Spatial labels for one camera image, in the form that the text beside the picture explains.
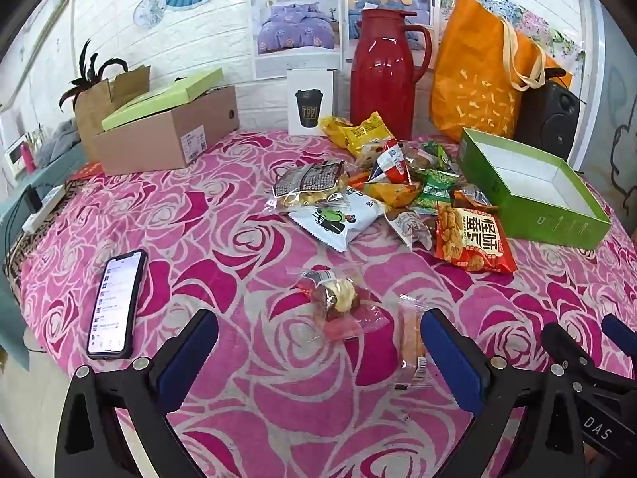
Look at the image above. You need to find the orange snack packet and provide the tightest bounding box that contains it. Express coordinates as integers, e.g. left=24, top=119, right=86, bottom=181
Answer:
left=365, top=182, right=421, bottom=208

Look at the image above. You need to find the red thermos jug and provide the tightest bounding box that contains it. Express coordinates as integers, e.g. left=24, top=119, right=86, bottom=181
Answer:
left=350, top=9, right=433, bottom=140

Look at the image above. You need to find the floral plastic sheet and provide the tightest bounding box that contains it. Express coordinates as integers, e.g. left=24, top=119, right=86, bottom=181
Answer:
left=440, top=0, right=590, bottom=78

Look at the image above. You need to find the teal cabinet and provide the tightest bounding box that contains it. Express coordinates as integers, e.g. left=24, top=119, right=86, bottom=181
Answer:
left=0, top=144, right=90, bottom=362

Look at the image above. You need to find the black smartphone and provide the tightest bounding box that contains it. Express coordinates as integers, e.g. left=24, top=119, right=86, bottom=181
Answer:
left=86, top=249, right=149, bottom=360

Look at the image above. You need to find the purple bedding poster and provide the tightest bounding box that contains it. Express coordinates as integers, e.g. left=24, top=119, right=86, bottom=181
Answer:
left=249, top=0, right=345, bottom=79

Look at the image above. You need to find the white box with cup print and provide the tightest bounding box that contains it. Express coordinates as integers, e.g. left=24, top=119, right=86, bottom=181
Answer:
left=286, top=69, right=339, bottom=136

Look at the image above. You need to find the red snack packet white label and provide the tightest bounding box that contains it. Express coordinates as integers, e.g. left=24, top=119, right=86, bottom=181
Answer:
left=374, top=140, right=415, bottom=183

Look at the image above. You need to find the clear candy packet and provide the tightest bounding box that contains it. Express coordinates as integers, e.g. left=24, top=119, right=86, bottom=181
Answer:
left=291, top=268, right=381, bottom=342

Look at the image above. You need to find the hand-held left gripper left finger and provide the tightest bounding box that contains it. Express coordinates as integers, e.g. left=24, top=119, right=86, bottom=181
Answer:
left=54, top=308, right=220, bottom=478

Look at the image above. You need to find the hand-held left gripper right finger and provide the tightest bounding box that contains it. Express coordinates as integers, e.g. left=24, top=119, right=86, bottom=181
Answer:
left=419, top=307, right=589, bottom=478

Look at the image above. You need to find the long biscuit packet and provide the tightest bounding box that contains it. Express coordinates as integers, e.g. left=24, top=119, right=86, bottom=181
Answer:
left=395, top=295, right=430, bottom=392

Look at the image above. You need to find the grey cloth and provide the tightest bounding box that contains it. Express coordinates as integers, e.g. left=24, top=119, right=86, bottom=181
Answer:
left=40, top=120, right=80, bottom=165

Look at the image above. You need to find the pile of snack packets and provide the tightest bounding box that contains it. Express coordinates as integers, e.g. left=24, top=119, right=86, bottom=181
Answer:
left=266, top=112, right=518, bottom=274

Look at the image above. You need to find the green cardboard box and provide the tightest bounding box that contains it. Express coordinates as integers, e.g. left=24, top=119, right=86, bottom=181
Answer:
left=457, top=128, right=612, bottom=251

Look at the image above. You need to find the brown paper bag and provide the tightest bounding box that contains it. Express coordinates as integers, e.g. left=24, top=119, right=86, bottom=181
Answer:
left=74, top=66, right=151, bottom=160

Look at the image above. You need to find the light green box lid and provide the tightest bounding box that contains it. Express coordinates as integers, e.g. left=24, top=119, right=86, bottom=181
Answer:
left=102, top=69, right=225, bottom=133

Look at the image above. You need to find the brown cardboard box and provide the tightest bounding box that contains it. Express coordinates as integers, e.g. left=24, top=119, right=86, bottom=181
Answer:
left=92, top=84, right=240, bottom=176

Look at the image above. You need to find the black feather decoration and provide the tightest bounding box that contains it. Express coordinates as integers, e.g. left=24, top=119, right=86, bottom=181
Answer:
left=61, top=40, right=129, bottom=113

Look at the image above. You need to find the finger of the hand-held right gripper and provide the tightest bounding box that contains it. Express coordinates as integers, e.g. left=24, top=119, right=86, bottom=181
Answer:
left=541, top=322, right=600, bottom=384
left=601, top=313, right=637, bottom=360

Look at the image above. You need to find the pink rose tablecloth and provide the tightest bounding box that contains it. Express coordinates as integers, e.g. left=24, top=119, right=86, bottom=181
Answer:
left=5, top=127, right=637, bottom=478

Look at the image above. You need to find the black speaker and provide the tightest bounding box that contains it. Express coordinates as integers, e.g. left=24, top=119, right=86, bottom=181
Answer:
left=512, top=67, right=580, bottom=163

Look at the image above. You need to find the white power strip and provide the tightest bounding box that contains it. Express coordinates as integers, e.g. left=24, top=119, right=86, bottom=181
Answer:
left=22, top=184, right=66, bottom=234

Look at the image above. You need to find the orange tote bag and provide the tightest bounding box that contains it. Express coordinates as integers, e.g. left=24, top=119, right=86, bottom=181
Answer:
left=430, top=0, right=573, bottom=143

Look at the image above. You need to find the red envelope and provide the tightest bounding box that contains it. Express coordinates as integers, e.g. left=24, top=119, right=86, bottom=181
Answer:
left=67, top=162, right=103, bottom=181

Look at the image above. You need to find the small pale paper fan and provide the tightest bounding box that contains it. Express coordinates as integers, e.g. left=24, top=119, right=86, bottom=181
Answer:
left=134, top=0, right=167, bottom=29

